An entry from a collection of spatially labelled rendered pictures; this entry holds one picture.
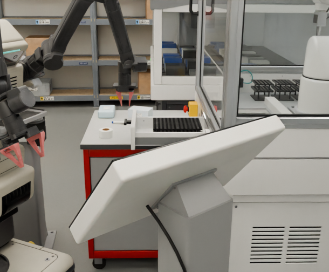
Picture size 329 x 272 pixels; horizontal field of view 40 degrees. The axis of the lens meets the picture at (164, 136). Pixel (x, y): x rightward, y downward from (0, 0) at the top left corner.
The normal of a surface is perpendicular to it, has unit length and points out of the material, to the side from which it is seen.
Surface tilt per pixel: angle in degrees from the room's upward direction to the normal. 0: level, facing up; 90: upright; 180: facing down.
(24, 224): 90
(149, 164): 40
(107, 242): 90
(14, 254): 0
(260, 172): 90
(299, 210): 90
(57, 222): 0
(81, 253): 0
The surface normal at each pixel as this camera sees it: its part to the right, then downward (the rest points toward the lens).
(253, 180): 0.03, 0.33
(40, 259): 0.01, -0.95
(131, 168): 0.42, -0.56
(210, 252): 0.65, 0.26
